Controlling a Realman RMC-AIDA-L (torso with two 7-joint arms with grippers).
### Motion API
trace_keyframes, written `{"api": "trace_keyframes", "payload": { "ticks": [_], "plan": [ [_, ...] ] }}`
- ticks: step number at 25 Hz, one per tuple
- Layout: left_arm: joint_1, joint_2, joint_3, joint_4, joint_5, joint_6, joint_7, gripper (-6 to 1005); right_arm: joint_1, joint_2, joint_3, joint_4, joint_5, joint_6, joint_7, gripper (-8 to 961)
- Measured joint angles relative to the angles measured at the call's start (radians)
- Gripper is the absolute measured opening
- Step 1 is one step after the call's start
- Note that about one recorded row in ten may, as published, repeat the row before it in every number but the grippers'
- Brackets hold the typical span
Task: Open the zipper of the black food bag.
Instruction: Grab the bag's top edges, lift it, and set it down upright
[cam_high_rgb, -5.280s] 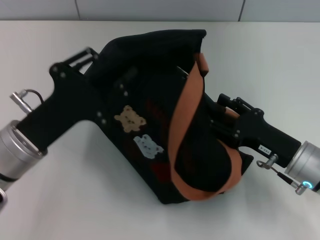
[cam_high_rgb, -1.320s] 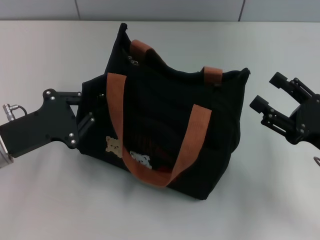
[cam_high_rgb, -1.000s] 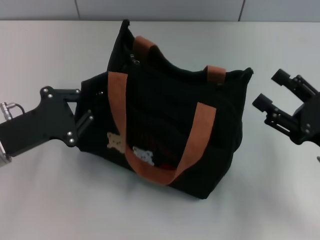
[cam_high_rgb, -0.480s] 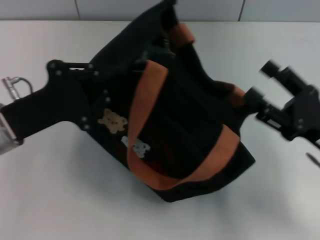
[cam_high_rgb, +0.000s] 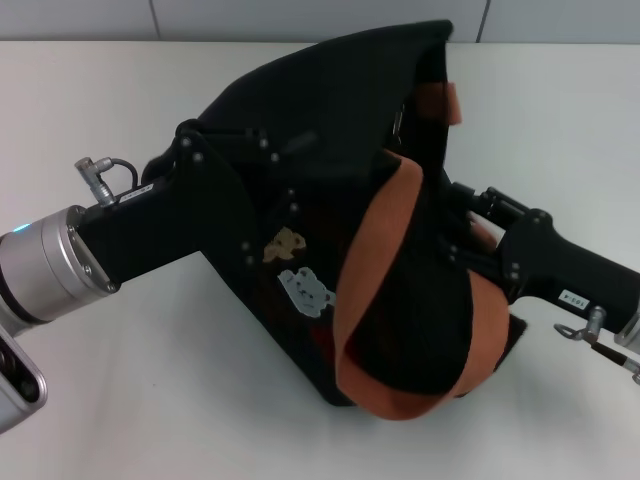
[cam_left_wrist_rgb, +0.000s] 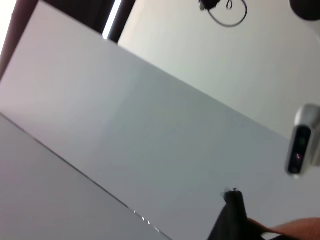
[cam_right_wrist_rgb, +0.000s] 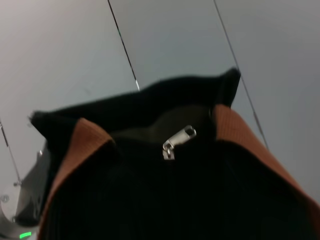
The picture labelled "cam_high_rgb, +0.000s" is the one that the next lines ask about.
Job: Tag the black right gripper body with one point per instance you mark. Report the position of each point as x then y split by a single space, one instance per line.
560 265

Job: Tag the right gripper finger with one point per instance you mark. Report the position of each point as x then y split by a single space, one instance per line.
492 205
475 260

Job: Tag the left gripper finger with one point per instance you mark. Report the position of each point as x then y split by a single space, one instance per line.
260 145
285 215

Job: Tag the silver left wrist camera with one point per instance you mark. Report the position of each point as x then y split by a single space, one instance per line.
20 380

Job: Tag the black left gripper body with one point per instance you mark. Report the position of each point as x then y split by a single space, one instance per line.
185 215

